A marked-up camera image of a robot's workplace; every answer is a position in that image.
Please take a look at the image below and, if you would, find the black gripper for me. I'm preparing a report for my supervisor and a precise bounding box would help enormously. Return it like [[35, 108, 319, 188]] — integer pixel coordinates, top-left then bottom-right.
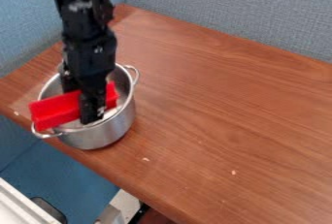
[[61, 30, 117, 125]]

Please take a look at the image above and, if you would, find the stainless steel pot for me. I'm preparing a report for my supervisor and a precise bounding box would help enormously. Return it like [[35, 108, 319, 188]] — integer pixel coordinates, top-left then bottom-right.
[[31, 65, 141, 150]]

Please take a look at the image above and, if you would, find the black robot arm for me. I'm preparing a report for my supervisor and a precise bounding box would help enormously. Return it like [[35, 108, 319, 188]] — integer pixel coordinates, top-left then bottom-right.
[[55, 0, 117, 124]]

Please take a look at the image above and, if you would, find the red block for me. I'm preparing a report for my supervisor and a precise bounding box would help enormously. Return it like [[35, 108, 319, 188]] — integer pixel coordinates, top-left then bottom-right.
[[27, 80, 121, 133]]

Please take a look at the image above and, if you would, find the dark chair part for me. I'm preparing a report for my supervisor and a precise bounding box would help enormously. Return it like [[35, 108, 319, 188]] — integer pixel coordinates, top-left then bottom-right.
[[31, 197, 67, 224]]

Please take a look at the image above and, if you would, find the table leg frame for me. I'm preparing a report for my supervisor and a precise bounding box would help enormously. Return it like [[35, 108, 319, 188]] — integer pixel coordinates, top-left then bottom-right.
[[95, 188, 174, 224]]

